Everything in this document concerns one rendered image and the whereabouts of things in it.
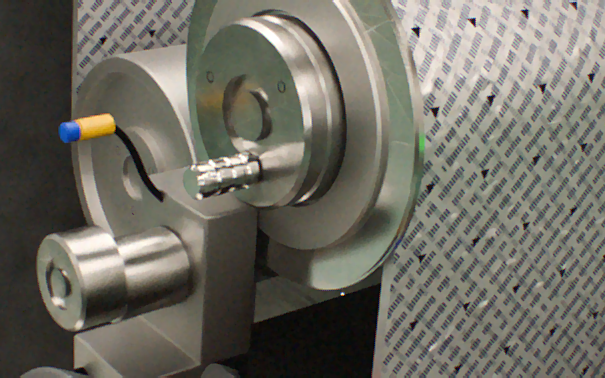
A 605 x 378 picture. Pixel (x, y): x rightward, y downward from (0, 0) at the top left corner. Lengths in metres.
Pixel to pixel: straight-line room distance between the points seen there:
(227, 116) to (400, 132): 0.08
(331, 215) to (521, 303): 0.10
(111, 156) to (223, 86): 0.15
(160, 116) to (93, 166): 0.08
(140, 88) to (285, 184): 0.15
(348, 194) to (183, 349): 0.12
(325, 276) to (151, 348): 0.09
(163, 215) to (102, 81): 0.12
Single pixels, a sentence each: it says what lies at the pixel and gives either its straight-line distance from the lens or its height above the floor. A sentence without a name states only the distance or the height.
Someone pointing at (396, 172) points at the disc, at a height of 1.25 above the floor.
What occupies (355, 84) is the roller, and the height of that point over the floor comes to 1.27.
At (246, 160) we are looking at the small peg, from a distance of 0.50.
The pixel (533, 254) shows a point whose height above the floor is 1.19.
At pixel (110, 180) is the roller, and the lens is 0.66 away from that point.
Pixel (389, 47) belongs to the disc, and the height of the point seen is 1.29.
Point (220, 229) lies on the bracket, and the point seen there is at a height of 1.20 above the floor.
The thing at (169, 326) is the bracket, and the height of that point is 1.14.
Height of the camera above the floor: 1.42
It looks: 23 degrees down
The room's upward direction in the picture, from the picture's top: 4 degrees clockwise
